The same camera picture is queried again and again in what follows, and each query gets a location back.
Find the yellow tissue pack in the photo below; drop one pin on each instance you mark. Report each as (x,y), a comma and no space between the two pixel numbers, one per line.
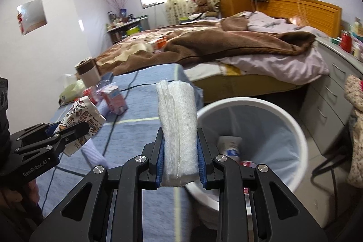
(72,89)

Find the white paper towel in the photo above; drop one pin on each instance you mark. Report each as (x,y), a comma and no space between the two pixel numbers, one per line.
(178,116)

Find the white orange box on bed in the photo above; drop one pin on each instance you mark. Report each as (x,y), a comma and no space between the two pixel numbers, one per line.
(157,44)

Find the beige brown lidded cup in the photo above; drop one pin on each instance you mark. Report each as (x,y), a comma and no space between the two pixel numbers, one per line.
(88,72)

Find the patterned paper cup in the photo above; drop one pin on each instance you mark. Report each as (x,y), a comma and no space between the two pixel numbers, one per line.
(83,110)

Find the teddy bear santa hat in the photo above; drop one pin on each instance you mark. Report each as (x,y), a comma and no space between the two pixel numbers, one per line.
(203,9)

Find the dark blue glasses case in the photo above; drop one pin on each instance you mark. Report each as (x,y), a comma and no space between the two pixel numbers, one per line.
(106,79)

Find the white foam fruit net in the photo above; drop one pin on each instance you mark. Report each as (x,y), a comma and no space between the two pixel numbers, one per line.
(93,156)

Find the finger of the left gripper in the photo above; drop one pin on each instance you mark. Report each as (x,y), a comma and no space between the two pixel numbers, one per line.
(57,140)
(33,134)

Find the white yogurt bottle blue label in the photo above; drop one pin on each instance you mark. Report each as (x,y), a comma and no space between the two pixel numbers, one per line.
(230,146)

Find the brown fleece blanket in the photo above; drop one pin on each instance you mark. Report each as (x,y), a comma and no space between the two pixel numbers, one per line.
(199,42)

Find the cluttered side desk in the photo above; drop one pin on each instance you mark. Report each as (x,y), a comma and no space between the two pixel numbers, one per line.
(119,30)

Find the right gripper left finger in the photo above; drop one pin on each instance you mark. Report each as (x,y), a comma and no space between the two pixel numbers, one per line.
(107,203)

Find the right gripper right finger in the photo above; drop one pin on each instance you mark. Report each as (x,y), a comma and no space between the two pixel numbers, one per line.
(254,204)

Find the pink bed sheet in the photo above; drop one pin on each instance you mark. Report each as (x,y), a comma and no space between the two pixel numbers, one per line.
(298,70)

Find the wooden headboard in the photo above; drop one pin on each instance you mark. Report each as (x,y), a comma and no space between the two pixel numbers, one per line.
(321,15)

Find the grey drawer cabinet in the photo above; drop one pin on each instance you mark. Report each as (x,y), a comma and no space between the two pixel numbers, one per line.
(325,111)

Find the dried branch vase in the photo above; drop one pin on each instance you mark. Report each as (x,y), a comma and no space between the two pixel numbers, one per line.
(119,8)

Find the pink milk carton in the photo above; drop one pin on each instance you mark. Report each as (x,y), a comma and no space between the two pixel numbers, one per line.
(114,99)

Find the clear plastic cola bottle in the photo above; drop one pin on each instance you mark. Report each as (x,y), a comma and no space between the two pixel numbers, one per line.
(94,92)

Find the white trash bin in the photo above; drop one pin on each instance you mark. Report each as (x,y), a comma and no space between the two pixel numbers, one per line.
(270,135)

